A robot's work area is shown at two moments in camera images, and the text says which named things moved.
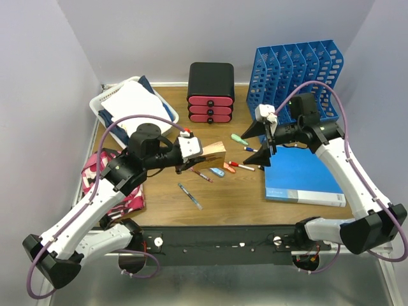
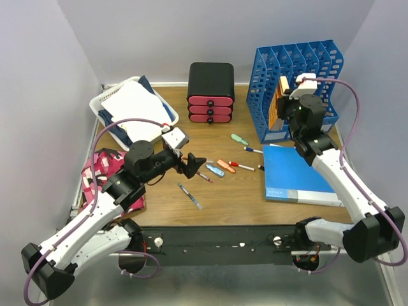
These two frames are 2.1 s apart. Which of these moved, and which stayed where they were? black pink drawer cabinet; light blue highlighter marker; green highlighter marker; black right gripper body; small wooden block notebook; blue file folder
Moved: black right gripper body; small wooden block notebook
Stayed: green highlighter marker; black pink drawer cabinet; light blue highlighter marker; blue file folder
